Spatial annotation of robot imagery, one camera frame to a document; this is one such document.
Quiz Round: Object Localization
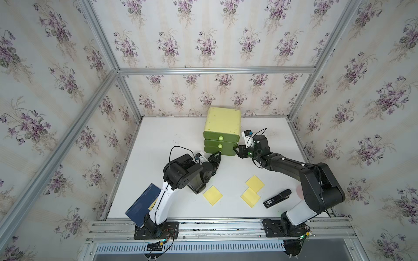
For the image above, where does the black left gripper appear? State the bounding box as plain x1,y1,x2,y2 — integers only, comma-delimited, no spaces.
202,152,221,186

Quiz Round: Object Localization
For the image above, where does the green three-drawer cabinet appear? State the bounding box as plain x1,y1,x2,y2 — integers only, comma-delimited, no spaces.
203,107,241,156

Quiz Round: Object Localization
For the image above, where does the yellow sticky note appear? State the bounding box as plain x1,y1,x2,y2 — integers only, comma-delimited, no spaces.
246,175,265,193
241,188,260,208
203,186,223,206

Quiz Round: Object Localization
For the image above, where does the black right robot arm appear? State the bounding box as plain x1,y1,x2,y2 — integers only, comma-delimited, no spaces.
234,130,346,234

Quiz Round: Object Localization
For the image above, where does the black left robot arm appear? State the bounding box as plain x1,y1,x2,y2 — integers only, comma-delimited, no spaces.
144,152,221,233

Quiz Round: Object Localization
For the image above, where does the black stapler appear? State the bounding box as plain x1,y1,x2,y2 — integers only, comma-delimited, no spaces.
263,189,292,209

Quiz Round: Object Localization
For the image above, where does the pink pen holder cup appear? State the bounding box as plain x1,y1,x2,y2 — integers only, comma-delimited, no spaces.
296,186,304,200

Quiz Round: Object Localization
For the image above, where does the dark blue book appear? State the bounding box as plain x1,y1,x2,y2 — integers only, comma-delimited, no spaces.
125,184,161,227

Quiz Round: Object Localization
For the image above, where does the small circuit board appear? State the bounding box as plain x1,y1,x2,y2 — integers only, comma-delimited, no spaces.
147,242,164,252

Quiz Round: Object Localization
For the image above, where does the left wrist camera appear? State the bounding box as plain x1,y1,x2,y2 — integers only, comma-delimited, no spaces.
195,152,208,164

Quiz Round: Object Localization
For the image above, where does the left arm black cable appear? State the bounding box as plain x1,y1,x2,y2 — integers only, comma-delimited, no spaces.
168,145,197,164

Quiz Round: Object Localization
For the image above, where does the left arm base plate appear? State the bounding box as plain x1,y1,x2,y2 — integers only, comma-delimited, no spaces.
133,221,179,240

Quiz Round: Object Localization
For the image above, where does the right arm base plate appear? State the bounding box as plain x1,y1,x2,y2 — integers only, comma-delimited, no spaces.
262,219,310,238

